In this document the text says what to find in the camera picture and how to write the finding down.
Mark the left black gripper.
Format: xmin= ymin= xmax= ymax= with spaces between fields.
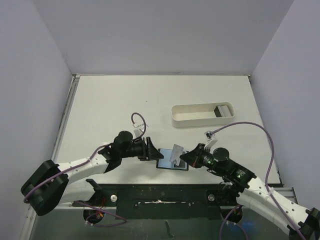
xmin=120 ymin=136 xmax=163 ymax=161

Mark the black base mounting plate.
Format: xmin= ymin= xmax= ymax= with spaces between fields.
xmin=86 ymin=183 xmax=237 ymax=220

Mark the silver VIP credit card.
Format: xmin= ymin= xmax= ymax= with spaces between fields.
xmin=170 ymin=144 xmax=184 ymax=166

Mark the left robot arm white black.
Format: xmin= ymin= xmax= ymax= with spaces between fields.
xmin=20 ymin=131 xmax=164 ymax=216

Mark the right aluminium frame rail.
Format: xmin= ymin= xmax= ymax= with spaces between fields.
xmin=271 ymin=187 xmax=298 ymax=204

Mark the stack of silver credit cards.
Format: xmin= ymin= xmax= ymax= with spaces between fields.
xmin=214 ymin=105 xmax=233 ymax=118

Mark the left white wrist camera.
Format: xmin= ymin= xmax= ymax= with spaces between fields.
xmin=133 ymin=123 xmax=149 ymax=138

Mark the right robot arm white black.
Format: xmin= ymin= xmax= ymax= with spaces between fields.
xmin=180 ymin=143 xmax=320 ymax=240

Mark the black card holder wallet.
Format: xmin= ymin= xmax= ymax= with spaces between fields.
xmin=156 ymin=148 xmax=189 ymax=171

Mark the white oblong plastic tray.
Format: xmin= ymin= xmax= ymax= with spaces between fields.
xmin=171 ymin=102 xmax=236 ymax=128

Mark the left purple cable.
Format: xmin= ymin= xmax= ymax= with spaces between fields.
xmin=23 ymin=112 xmax=147 ymax=228

